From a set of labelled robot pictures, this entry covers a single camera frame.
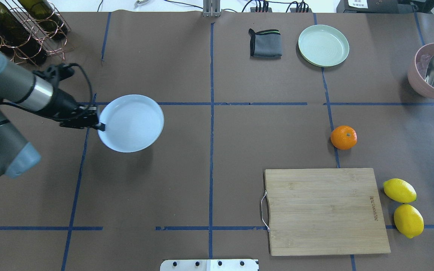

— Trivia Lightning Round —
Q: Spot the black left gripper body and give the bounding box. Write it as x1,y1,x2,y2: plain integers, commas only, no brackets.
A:
49,89,99,130

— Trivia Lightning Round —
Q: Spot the light blue plate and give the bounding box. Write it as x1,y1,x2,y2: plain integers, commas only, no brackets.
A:
98,94,164,153

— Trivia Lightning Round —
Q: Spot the orange mandarin fruit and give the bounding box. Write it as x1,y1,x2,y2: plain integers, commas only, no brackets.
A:
330,125,357,150

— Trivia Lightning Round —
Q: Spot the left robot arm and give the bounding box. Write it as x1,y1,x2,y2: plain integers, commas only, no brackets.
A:
0,53,105,178

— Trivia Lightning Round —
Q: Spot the light green plate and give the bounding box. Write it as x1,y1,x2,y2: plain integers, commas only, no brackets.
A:
297,24,350,67

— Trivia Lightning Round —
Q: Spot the dark wine bottle lower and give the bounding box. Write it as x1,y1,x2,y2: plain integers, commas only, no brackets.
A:
19,0,68,41

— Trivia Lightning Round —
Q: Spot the dark wine bottle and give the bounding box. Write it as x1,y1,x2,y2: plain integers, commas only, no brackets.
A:
19,0,68,41
0,2,47,65

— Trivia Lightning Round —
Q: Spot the dark wine bottle upper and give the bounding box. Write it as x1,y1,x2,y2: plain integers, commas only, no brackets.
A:
0,2,47,65

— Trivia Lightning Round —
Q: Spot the folded grey cloth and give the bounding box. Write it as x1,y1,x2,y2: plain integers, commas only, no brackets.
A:
248,29,283,59

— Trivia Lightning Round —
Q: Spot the black power strip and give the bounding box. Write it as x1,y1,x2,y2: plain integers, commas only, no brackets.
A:
241,0,312,13

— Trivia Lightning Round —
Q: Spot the bamboo cutting board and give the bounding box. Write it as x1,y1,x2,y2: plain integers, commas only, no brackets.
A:
264,168,391,257

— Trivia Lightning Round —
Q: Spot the lower yellow lemon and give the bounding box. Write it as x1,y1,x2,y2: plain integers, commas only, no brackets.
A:
383,178,417,204

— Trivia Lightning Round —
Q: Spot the yellow lemon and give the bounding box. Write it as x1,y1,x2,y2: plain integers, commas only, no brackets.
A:
393,204,424,239
383,178,417,204

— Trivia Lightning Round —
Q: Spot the pink bowl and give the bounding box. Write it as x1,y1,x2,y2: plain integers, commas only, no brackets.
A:
407,43,434,100

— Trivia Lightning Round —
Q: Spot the upper yellow lemon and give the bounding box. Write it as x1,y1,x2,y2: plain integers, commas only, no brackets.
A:
393,204,424,239

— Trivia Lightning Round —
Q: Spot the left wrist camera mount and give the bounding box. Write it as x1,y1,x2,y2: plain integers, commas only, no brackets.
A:
32,63,75,89

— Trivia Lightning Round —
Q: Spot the copper wire bottle rack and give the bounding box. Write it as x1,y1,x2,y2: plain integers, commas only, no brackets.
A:
0,0,70,66

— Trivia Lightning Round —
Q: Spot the aluminium frame post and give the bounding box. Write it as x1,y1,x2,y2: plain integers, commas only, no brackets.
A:
203,0,222,17

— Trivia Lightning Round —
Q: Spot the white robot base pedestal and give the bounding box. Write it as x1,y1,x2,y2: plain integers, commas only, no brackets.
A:
160,259,260,271

